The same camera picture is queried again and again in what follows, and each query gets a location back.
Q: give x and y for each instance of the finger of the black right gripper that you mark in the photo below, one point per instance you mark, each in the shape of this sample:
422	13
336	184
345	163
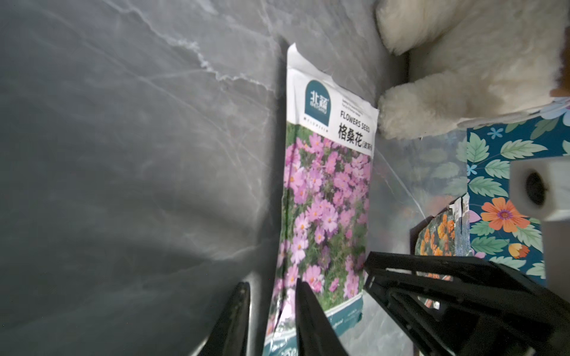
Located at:
468	306

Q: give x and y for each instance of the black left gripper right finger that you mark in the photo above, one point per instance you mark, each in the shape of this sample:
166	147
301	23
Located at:
315	335

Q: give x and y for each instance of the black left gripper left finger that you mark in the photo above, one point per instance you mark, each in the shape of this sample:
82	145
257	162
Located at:
230	333

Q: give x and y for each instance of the marigold seed packet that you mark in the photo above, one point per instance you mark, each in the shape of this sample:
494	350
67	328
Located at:
438	237

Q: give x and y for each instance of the pink cosmos seed packet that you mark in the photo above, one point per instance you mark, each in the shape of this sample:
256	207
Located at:
325	204

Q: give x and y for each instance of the white plush dog toy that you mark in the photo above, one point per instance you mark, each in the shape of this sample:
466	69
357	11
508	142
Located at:
471	62

